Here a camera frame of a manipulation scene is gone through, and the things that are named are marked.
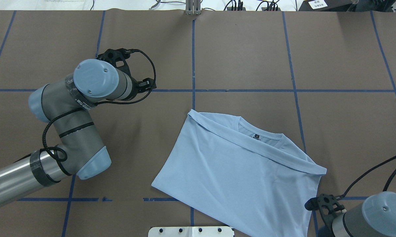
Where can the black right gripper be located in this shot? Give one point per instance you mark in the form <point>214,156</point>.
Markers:
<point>329,217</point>

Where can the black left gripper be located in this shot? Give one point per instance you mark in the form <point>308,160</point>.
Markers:
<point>140,87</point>

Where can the light blue t-shirt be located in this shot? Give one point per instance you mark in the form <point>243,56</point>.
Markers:
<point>250,179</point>

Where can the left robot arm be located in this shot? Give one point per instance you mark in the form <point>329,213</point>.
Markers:
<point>71,142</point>

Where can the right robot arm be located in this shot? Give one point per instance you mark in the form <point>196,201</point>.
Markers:
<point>375,217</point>

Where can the black device with label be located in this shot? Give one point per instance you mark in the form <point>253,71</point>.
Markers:
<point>326,5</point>

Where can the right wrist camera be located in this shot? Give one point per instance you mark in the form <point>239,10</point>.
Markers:
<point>327,205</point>

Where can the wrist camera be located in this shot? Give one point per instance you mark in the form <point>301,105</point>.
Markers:
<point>117,58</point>
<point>327,205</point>

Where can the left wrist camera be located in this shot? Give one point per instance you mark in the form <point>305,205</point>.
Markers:
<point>117,58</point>

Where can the grey aluminium frame post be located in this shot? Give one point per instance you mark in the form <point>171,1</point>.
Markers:
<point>193,7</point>

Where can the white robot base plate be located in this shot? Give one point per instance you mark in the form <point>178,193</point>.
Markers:
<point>192,231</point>

